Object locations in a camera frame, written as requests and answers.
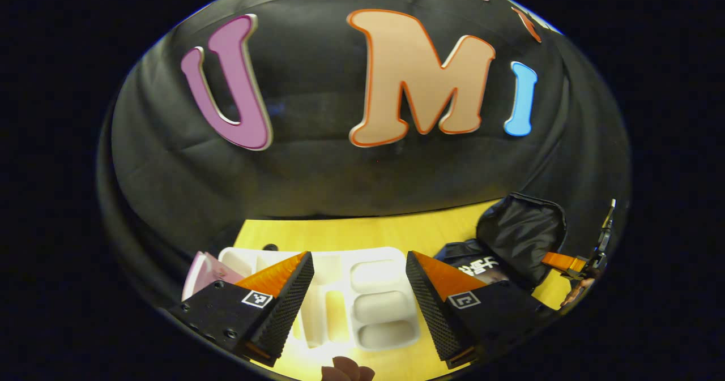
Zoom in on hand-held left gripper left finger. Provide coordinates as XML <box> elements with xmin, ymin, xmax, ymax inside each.
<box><xmin>164</xmin><ymin>251</ymin><xmax>315</xmax><ymax>367</ymax></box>

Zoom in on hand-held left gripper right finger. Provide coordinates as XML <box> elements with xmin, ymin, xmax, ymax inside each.
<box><xmin>405</xmin><ymin>251</ymin><xmax>558</xmax><ymax>370</ymax></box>

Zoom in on blue schoolbag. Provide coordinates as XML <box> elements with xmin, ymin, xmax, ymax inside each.
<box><xmin>433</xmin><ymin>192</ymin><xmax>567</xmax><ymax>296</ymax></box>

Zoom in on white bookshelf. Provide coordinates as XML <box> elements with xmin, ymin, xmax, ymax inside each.
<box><xmin>218</xmin><ymin>247</ymin><xmax>423</xmax><ymax>352</ymax></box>

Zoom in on pink book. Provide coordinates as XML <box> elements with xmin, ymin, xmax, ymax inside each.
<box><xmin>182</xmin><ymin>251</ymin><xmax>245</xmax><ymax>301</ymax></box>

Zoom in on black backdrop cloth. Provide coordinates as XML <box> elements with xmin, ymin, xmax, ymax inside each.
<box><xmin>97</xmin><ymin>0</ymin><xmax>632</xmax><ymax>308</ymax></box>

